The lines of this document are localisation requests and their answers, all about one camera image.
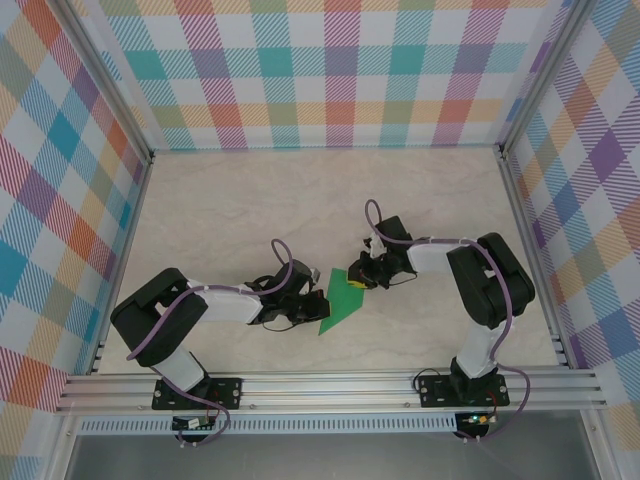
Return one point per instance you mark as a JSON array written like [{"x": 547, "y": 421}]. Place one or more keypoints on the green paper sheet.
[{"x": 342, "y": 305}]

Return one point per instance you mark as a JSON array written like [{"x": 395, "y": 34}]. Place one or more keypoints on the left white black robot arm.
[{"x": 155, "y": 325}]

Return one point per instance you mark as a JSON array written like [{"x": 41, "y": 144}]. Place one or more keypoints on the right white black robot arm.
[{"x": 490, "y": 285}]

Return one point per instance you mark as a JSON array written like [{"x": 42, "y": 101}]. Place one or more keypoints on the grey metal panel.
[{"x": 325, "y": 460}]

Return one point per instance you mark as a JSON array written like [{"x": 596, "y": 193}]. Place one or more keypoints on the left small circuit board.
[{"x": 192, "y": 424}]

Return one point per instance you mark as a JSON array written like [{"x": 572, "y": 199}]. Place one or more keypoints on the small circuit board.
[
  {"x": 477, "y": 419},
  {"x": 192, "y": 424}
]

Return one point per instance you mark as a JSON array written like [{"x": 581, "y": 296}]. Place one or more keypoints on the right small circuit board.
[{"x": 477, "y": 419}]

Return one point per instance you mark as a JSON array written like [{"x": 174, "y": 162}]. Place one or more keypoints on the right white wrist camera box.
[{"x": 375, "y": 246}]

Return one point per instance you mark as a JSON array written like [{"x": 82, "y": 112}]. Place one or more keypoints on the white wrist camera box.
[
  {"x": 375, "y": 246},
  {"x": 315, "y": 274}
]

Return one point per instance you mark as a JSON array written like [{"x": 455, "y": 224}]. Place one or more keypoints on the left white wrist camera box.
[{"x": 315, "y": 274}]

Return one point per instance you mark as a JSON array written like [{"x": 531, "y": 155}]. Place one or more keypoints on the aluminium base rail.
[{"x": 325, "y": 392}]

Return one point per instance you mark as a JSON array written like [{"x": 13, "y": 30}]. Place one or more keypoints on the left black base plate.
[{"x": 225, "y": 392}]

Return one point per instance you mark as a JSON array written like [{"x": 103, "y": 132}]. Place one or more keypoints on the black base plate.
[
  {"x": 435, "y": 392},
  {"x": 225, "y": 392}
]

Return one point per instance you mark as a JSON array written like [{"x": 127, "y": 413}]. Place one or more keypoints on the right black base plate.
[{"x": 435, "y": 392}]

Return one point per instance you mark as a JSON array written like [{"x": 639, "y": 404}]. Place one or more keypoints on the right aluminium side rail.
[{"x": 532, "y": 210}]

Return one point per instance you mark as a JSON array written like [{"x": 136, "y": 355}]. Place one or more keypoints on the aluminium side rail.
[
  {"x": 122, "y": 250},
  {"x": 532, "y": 210}
]

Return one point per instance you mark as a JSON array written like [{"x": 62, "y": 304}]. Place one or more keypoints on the left aluminium side rail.
[{"x": 122, "y": 250}]

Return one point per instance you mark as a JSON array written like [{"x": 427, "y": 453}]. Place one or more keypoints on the right aluminium frame post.
[{"x": 545, "y": 75}]

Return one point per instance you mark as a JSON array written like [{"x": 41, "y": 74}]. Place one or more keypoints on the aluminium frame post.
[
  {"x": 105, "y": 80},
  {"x": 545, "y": 75}
]

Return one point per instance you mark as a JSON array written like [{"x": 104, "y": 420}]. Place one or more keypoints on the left aluminium frame post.
[{"x": 105, "y": 80}]

